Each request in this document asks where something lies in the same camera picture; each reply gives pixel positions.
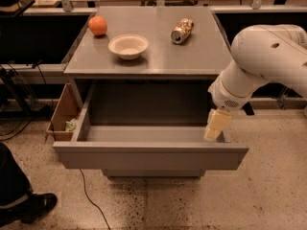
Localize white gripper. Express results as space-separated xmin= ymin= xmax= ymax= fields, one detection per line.
xmin=204 ymin=70 xmax=252 ymax=141

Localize grey top drawer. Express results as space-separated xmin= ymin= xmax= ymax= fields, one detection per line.
xmin=54 ymin=80 xmax=248 ymax=171

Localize cardboard box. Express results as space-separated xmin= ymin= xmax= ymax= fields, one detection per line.
xmin=47 ymin=83 xmax=80 ymax=141

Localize gold soda can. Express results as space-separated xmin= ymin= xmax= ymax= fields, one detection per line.
xmin=171 ymin=18 xmax=194 ymax=44

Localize orange fruit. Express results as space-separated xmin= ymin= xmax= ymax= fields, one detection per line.
xmin=88 ymin=15 xmax=107 ymax=36

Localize grey drawer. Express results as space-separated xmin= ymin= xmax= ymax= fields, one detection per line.
xmin=103 ymin=169 xmax=205 ymax=177
xmin=54 ymin=80 xmax=248 ymax=171

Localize white paper bowl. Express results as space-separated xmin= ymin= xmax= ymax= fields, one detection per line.
xmin=108 ymin=34 xmax=149 ymax=60

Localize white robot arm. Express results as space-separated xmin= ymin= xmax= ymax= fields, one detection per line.
xmin=204 ymin=24 xmax=307 ymax=141

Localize grey bottom drawer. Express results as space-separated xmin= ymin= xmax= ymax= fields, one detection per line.
xmin=103 ymin=169 xmax=205 ymax=177

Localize crumpled paper in box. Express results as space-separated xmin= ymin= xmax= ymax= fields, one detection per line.
xmin=65 ymin=119 xmax=78 ymax=132

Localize grey drawer cabinet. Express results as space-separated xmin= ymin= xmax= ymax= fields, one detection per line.
xmin=62 ymin=5 xmax=241 ymax=178

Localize black shoe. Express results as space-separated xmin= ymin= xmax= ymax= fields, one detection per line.
xmin=0 ymin=193 xmax=58 ymax=227

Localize black floor cable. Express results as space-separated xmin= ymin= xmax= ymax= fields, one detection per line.
xmin=35 ymin=64 xmax=112 ymax=230

